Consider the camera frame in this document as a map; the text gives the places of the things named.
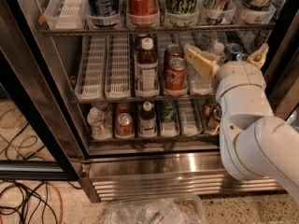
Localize front red coke can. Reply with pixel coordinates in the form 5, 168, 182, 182
164, 58, 188, 91

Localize middle wire shelf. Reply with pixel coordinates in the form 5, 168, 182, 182
72, 94, 214, 104

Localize top wire shelf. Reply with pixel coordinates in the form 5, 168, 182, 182
39, 23, 275, 36

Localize empty clear top tray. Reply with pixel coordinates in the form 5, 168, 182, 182
44, 0, 87, 31

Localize stainless steel display fridge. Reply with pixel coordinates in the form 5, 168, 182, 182
18, 0, 298, 203

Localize blue red bull can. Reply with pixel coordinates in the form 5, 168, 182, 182
204, 0, 230, 24
236, 52, 249, 61
225, 43, 243, 62

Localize front blue red bull can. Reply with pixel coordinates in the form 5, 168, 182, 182
236, 52, 249, 61

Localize bottom wire shelf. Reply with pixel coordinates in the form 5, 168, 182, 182
89, 133, 219, 143

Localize bronze can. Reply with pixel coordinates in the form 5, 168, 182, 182
206, 108, 222, 133
202, 97, 220, 118

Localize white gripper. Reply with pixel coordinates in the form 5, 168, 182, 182
184, 43, 269, 106

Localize tall red coca-cola can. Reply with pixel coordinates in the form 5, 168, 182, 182
128, 0, 159, 27

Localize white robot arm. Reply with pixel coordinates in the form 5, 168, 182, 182
184, 44, 299, 202

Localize empty white tray left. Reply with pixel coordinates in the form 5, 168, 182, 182
75, 35, 107, 101

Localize rear bronze can bottom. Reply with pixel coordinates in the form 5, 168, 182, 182
202, 97, 220, 118

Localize empty white tray bottom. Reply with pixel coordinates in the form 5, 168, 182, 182
178, 100, 202, 136

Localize clear water bottle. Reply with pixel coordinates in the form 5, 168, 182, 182
192, 42, 225, 95
87, 107, 111, 141

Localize rear red coke can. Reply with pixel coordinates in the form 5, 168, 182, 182
164, 44, 184, 66

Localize blue pepsi can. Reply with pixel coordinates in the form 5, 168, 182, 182
88, 0, 120, 27

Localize wire shelf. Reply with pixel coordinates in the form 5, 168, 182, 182
72, 94, 214, 104
39, 23, 275, 36
89, 133, 219, 143

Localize tangled black orange cables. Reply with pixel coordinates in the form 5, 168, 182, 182
0, 105, 82, 224

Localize empty white tray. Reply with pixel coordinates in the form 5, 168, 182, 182
178, 100, 202, 136
75, 35, 107, 101
105, 35, 131, 100

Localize red coke can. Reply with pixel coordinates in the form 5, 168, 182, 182
164, 58, 188, 91
164, 44, 184, 66

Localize open left fridge door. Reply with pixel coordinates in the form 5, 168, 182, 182
0, 0, 81, 181

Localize brown tea bottle bottom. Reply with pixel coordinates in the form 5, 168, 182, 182
139, 102, 156, 137

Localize front bronze can bottom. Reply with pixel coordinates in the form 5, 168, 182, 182
206, 108, 222, 133

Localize clear plastic bin on floor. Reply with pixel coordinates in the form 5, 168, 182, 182
100, 194, 207, 224

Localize rear blue red bull can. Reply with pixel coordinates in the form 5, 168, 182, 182
225, 43, 243, 62

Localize brown tea bottle middle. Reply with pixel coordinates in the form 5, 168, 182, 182
136, 37, 158, 94

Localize green tall can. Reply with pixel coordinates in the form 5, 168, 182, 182
165, 0, 197, 26

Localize blue red bull can top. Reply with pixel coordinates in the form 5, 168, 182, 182
204, 0, 230, 24

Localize green can bottom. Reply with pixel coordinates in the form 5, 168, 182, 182
161, 100, 176, 122

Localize brown tea bottle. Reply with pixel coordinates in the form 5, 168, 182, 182
139, 102, 156, 137
136, 37, 158, 94

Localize clear water bottle middle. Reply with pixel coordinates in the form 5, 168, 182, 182
192, 42, 225, 95

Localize red can bottom front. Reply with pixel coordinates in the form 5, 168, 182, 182
117, 113, 134, 136

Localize clear water bottle bottom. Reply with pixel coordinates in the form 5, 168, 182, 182
87, 107, 111, 141

